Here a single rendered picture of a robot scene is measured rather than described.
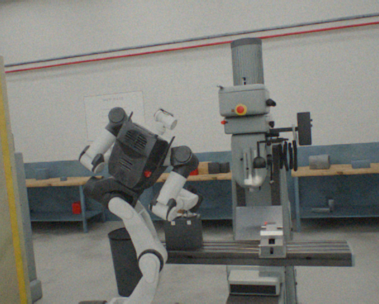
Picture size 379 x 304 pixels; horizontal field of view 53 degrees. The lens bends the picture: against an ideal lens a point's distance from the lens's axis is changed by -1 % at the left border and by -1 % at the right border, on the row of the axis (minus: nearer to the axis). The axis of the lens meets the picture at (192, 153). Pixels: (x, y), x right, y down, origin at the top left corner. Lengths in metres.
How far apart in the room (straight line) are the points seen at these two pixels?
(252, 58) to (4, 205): 1.96
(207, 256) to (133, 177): 0.75
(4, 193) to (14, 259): 0.49
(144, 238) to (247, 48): 1.30
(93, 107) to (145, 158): 5.60
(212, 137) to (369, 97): 2.57
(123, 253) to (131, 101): 3.68
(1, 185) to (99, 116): 4.56
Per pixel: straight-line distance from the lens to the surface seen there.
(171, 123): 1.99
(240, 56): 2.48
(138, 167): 1.88
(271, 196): 2.70
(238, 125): 2.16
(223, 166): 6.12
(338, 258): 2.32
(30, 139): 8.20
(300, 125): 2.47
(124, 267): 4.06
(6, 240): 3.03
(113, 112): 2.06
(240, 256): 2.33
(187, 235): 2.40
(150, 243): 2.09
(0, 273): 3.02
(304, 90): 6.49
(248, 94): 2.07
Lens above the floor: 1.71
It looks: 4 degrees down
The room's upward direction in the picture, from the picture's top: 5 degrees counter-clockwise
